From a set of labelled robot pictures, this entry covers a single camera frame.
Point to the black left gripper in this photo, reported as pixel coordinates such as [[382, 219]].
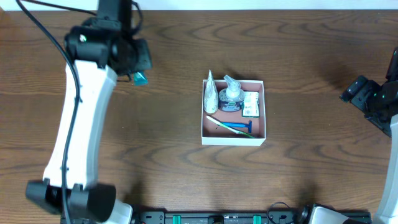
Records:
[[137, 58]]

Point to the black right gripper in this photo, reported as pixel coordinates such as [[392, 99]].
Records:
[[358, 90]]

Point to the red green toothpaste tube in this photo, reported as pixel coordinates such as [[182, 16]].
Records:
[[140, 78]]

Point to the white Pantene conditioner tube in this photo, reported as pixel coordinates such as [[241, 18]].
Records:
[[210, 101]]

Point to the green white toothbrush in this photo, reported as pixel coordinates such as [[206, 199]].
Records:
[[236, 131]]

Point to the clear blue pump bottle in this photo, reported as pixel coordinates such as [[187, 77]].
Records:
[[231, 98]]

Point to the green white small packet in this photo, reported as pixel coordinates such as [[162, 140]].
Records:
[[251, 104]]

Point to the small blue object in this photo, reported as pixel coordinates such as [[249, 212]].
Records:
[[240, 125]]

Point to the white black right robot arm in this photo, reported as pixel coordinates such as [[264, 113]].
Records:
[[378, 104]]

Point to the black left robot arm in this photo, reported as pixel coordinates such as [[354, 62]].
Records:
[[69, 186]]

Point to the white box pink interior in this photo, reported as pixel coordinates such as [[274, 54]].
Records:
[[212, 134]]

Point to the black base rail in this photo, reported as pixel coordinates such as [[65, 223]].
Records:
[[315, 213]]

